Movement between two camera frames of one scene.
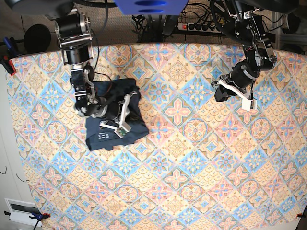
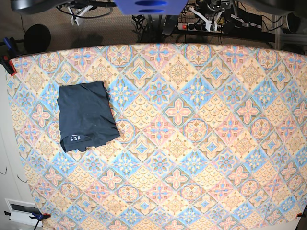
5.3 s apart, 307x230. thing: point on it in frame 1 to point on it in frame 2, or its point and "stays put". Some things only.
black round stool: [37, 39] stays put
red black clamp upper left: [11, 52] stays put
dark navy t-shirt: [105, 131] to [86, 119]
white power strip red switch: [195, 27] stays put
